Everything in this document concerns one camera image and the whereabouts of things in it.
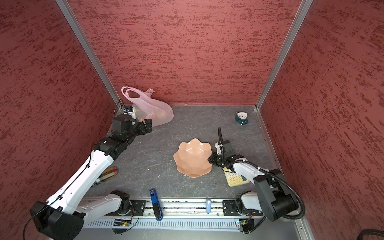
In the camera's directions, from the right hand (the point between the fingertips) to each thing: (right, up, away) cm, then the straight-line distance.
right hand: (206, 162), depth 88 cm
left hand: (-34, +23, -11) cm, 43 cm away
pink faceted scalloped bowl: (-9, +2, +3) cm, 9 cm away
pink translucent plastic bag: (-39, +33, +8) cm, 52 cm away
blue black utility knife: (-26, -21, -15) cm, 36 cm away
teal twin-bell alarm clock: (+28, +27, +21) cm, 44 cm away
